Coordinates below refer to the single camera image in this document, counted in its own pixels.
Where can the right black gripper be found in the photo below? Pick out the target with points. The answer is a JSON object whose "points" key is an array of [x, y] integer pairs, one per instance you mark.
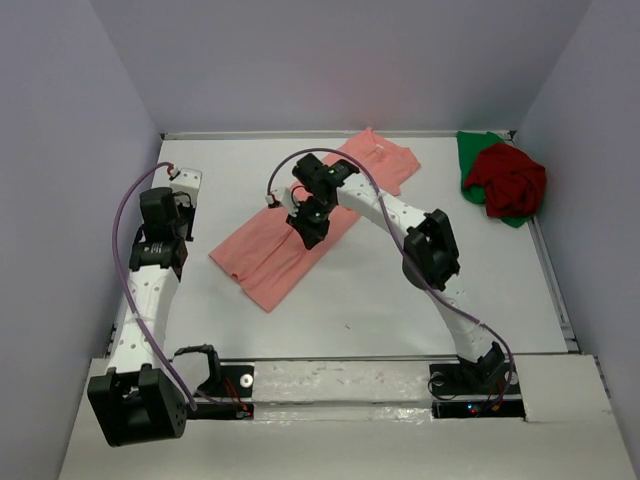
{"points": [[309, 231]]}

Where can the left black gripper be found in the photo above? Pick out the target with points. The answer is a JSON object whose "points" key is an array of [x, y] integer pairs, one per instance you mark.
{"points": [[187, 236]]}

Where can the pink t shirt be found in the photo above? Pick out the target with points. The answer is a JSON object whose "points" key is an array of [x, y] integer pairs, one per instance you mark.
{"points": [[266, 256]]}

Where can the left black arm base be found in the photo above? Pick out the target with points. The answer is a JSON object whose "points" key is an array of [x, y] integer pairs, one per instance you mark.
{"points": [[225, 397]]}

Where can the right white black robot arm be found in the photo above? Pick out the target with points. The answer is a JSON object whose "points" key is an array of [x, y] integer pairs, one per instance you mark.
{"points": [[426, 242]]}

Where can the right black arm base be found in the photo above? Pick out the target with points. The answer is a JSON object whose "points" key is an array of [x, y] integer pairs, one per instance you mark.
{"points": [[455, 398]]}

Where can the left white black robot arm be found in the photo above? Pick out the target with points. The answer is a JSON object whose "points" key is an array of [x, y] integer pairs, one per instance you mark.
{"points": [[141, 397]]}

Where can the green t shirt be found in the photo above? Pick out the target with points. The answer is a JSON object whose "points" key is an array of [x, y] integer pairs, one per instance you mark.
{"points": [[469, 145]]}

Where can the white foam front panel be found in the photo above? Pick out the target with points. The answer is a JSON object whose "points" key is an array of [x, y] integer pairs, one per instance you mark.
{"points": [[372, 420]]}

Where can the red t shirt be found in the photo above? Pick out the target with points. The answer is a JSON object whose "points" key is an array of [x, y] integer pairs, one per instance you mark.
{"points": [[513, 184]]}

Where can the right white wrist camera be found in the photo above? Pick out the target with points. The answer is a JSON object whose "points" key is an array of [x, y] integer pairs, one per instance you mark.
{"points": [[282, 197]]}

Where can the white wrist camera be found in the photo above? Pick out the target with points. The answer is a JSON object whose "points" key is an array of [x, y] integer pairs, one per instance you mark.
{"points": [[282, 197], [185, 184]]}

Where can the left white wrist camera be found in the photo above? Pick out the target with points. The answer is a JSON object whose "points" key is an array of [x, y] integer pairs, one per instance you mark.
{"points": [[185, 184]]}

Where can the aluminium back table rail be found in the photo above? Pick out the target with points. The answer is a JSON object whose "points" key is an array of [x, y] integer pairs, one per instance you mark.
{"points": [[300, 134]]}

